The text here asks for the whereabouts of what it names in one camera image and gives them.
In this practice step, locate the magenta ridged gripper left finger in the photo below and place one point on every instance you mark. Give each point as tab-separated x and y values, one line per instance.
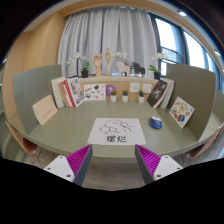
73	167

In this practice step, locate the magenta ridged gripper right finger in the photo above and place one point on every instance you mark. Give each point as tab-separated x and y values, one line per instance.
154	167

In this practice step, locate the white printed mouse pad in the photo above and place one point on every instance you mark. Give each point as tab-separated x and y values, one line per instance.
117	132

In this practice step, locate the wooden chair right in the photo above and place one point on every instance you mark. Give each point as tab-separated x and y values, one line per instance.
211	150

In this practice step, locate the wooden chair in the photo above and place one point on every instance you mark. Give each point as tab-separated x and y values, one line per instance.
28	147
211	150

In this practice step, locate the wooden chair left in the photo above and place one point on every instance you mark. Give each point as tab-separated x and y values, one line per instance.
28	147

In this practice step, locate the colourful illustrated book right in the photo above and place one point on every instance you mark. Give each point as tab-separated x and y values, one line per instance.
181	111

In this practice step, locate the beige wooden board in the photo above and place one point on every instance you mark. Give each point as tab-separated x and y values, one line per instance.
44	109

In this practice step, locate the small potted plant right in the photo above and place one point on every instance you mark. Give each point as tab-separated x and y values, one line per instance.
141	97

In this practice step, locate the small potted plant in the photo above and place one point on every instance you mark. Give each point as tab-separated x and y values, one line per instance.
141	97
113	96
125	96

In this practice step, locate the white books stack left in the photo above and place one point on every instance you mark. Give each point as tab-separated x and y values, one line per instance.
57	93

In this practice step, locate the black cover book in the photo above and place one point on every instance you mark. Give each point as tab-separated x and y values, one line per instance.
157	92

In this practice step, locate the white illustrated card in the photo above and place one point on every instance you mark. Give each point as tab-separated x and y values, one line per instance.
95	92

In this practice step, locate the small potted plant middle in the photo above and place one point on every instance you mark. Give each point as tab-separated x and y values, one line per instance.
125	96

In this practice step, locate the red white magazine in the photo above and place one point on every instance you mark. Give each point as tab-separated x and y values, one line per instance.
74	91

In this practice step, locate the small potted plant left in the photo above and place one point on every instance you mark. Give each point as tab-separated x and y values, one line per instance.
113	96

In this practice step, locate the purple round card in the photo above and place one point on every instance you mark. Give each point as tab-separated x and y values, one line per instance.
109	88

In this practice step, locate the white book behind black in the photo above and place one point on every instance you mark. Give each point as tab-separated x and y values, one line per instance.
169	92

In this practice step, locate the green partition panel left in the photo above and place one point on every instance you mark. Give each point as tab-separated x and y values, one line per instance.
31	86

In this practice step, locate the green partition panel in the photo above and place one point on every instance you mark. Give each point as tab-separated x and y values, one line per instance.
31	86
197	87

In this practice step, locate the green partition panel right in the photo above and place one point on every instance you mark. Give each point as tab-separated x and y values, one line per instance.
197	87

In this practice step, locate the white orchid black pot left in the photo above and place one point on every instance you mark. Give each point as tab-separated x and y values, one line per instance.
83	61

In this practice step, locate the white orchid black pot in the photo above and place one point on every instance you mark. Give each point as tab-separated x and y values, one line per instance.
83	61
157	72

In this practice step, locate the white orchid black pot right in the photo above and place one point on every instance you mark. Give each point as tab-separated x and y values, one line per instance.
157	72

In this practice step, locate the black horse figurine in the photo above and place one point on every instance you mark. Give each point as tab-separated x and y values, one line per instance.
138	68

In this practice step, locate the pink horse figurine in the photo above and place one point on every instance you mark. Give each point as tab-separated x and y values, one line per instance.
123	69

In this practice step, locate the wooden hand model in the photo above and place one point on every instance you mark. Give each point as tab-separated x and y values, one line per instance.
97	61

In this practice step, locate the wooden mannequin figure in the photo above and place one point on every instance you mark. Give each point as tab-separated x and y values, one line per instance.
108	57

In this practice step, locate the white orchid centre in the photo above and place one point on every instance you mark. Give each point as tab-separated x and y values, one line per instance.
123	56

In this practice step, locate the grey curtain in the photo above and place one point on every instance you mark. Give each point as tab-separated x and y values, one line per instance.
117	29

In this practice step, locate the white wall socket right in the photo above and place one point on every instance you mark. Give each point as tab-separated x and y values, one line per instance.
147	88

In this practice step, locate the white wall socket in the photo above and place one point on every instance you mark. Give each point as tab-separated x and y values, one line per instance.
147	88
134	87

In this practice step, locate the white wall socket left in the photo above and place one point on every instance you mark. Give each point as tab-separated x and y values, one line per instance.
134	87

